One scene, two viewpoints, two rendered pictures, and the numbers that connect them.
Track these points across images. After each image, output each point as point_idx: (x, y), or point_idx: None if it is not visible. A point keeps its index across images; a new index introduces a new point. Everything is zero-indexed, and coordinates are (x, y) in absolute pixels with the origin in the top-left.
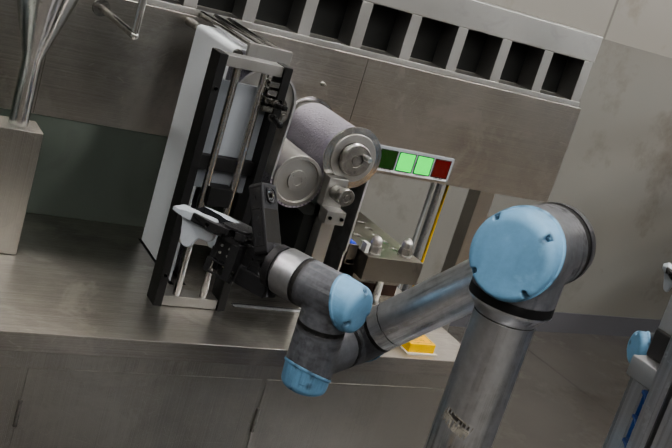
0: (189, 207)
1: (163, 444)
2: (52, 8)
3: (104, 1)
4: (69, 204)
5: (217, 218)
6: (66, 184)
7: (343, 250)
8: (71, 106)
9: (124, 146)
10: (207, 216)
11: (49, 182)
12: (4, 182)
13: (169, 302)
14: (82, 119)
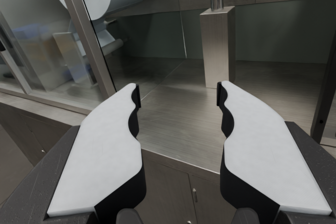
0: (120, 95)
1: None
2: None
3: None
4: (287, 54)
5: (230, 129)
6: (283, 43)
7: None
8: None
9: (325, 9)
10: (105, 147)
11: (272, 43)
12: (211, 49)
13: (329, 143)
14: None
